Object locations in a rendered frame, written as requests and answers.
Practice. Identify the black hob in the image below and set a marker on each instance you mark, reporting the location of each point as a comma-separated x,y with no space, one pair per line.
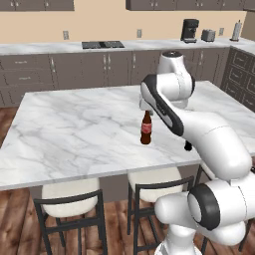
103,44

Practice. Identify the small dark bottle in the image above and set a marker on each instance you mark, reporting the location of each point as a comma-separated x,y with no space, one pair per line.
188,146

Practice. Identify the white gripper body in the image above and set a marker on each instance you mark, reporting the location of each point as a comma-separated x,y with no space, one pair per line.
145,105

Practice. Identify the large brown cola bottle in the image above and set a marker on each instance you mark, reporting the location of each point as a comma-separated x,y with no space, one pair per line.
146,130

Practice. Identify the paper towel holder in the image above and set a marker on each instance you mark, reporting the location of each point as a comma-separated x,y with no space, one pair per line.
236,31

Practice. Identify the grey toaster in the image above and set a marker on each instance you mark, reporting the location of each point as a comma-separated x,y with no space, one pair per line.
208,35

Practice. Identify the brown drawer cabinet run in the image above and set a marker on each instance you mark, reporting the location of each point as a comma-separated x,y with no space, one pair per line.
240,76

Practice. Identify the brown base cupboard run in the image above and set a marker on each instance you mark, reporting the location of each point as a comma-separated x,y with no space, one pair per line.
83,69

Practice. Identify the black coffee machine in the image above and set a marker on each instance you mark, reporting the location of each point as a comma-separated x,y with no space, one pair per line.
189,30

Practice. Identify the grey wall outlet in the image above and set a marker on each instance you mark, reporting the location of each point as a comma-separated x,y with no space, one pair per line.
66,35
139,33
221,31

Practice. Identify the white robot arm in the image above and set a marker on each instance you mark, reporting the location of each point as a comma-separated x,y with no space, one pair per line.
212,139

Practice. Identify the brown wall cupboard run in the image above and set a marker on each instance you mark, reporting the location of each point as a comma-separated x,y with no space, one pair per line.
36,4
186,4

